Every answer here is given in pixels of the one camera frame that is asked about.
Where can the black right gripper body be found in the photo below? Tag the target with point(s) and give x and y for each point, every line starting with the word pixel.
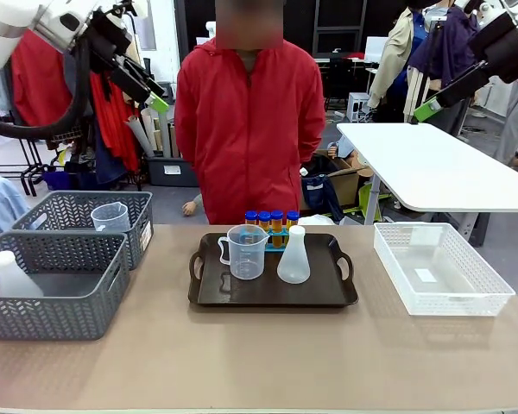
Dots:
pixel 509 52

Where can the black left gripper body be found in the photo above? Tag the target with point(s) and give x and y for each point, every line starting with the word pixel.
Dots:
pixel 105 43

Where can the clear plastic measuring cup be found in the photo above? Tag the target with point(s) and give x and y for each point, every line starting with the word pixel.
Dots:
pixel 110 217
pixel 246 259

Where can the translucent white conical flask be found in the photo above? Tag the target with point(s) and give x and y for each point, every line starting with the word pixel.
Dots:
pixel 293 263
pixel 13 280

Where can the figure in purple jacket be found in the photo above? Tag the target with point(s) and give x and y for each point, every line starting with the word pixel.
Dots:
pixel 449 47

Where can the white paper roll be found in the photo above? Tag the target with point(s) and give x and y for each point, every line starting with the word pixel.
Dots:
pixel 150 125
pixel 140 138

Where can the hanging red garment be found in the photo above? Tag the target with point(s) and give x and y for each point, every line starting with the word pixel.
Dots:
pixel 39 82
pixel 112 129

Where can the grey garment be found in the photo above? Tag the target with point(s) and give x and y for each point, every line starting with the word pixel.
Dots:
pixel 516 121

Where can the figure in beige coat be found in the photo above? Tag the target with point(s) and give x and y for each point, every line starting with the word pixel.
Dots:
pixel 393 52

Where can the white table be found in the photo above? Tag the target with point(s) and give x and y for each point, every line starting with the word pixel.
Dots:
pixel 436 164

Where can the dark blue garment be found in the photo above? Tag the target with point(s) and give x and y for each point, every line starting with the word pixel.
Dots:
pixel 105 168

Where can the white monitor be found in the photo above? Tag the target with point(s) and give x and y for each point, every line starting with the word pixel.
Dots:
pixel 376 49

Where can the white computer case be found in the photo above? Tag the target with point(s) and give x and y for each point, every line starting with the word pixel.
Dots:
pixel 358 105

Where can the grey storage box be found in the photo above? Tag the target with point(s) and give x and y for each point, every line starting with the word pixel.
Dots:
pixel 172 177

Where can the person in red jacket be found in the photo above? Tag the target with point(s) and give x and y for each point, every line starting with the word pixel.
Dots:
pixel 250 129

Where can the grey woven plastic basket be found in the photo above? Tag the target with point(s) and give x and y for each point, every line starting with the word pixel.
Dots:
pixel 129 207
pixel 47 315

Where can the beige mannequin hand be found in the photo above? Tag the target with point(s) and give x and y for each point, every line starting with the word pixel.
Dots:
pixel 192 209

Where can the green plastic object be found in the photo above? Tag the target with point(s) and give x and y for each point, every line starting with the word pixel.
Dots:
pixel 371 198

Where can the black clothes rack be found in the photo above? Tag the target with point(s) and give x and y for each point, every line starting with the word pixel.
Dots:
pixel 28 181

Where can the brown cardboard box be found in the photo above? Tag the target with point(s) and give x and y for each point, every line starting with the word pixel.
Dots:
pixel 349 185

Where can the beige basket sticker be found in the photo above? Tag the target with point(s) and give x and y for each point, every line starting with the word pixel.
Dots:
pixel 146 237

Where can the dark blue bag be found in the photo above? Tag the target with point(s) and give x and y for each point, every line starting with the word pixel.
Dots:
pixel 321 194

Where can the light blue shirt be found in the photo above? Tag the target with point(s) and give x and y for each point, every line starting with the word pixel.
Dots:
pixel 4 202

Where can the white paper label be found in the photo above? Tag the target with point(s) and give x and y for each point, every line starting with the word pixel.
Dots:
pixel 426 275

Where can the white plastic bag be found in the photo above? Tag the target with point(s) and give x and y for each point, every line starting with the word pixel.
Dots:
pixel 317 220

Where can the white perforated plastic basket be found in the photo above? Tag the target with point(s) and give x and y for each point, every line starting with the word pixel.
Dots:
pixel 457 302

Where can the blue test tube rack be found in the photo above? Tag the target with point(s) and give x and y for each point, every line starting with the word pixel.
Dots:
pixel 276 247

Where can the black plastic serving tray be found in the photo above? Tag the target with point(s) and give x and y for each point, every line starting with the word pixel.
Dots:
pixel 328 293

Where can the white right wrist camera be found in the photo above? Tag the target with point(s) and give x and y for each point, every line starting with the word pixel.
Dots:
pixel 494 13

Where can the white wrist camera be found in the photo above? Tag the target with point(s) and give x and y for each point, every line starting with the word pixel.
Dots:
pixel 54 21
pixel 494 13

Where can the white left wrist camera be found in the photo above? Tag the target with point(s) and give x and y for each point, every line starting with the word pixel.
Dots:
pixel 54 21

